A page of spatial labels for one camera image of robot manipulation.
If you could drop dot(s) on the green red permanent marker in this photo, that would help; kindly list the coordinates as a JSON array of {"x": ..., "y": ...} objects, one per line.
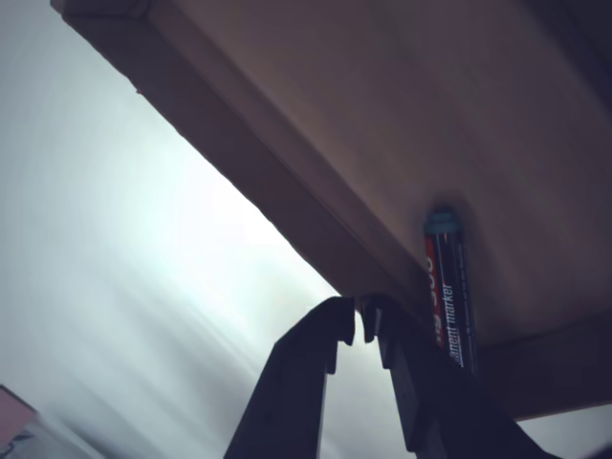
[{"x": 454, "y": 287}]

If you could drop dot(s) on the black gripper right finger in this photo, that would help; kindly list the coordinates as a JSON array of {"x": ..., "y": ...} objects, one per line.
[{"x": 430, "y": 406}]

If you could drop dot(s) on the pink white box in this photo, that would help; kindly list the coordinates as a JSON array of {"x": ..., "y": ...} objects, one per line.
[{"x": 14, "y": 411}]

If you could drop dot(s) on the brown cardboard box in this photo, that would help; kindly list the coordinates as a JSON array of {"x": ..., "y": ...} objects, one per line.
[{"x": 382, "y": 119}]

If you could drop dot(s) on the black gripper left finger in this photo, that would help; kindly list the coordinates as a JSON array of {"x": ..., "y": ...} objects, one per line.
[{"x": 287, "y": 392}]

